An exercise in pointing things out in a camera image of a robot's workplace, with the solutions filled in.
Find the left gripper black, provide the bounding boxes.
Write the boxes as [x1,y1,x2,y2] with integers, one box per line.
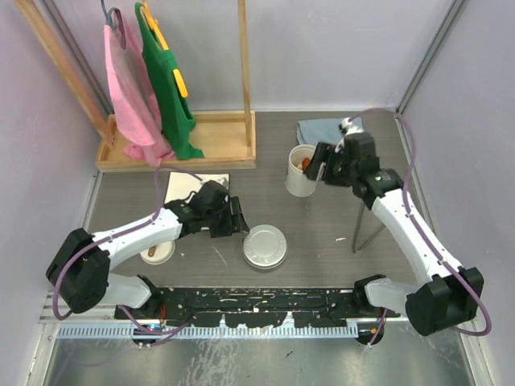
[204,195,248,238]

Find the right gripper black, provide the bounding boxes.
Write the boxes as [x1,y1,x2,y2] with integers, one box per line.
[304,141,357,188]

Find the white cylindrical container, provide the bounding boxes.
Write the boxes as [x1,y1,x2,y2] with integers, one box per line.
[285,145,317,198]

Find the round metal tin lid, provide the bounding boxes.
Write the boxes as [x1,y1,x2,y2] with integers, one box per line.
[242,224,288,256]

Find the blue cloth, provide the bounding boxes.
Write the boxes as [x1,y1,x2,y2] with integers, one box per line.
[296,118,343,146]

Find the metal tongs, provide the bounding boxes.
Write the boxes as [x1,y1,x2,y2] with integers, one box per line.
[352,203,385,254]

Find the white lid brown handle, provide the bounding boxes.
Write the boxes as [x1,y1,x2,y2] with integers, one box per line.
[140,241,175,265]

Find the round metal tin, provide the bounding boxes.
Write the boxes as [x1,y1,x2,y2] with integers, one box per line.
[244,254,286,271]

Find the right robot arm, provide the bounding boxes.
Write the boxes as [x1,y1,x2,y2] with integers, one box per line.
[303,118,492,336]

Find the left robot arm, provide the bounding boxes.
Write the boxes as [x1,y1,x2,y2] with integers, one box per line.
[46,180,249,320]

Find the orange shrimp piece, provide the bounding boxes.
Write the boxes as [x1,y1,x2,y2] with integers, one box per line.
[302,158,311,170]

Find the white square plate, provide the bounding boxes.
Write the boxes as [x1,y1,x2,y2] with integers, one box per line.
[164,172,230,203]

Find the wooden clothes rack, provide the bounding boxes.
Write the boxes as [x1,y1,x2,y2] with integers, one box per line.
[14,1,257,172]

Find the green apron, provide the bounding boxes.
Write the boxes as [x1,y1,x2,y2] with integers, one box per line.
[134,2,204,160]

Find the pink apron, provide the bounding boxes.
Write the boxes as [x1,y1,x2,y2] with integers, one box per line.
[103,13,175,166]

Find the yellow hanger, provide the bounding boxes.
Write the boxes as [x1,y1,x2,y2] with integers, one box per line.
[142,0,188,98]

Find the grey hanger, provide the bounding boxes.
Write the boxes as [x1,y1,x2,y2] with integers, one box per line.
[100,0,126,49]

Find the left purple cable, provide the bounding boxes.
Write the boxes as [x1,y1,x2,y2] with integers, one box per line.
[51,166,206,347]

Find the purple cable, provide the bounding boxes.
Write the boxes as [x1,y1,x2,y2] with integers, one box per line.
[348,108,492,347]
[51,166,206,347]

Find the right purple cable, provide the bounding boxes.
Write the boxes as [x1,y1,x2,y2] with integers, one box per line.
[348,108,492,347]

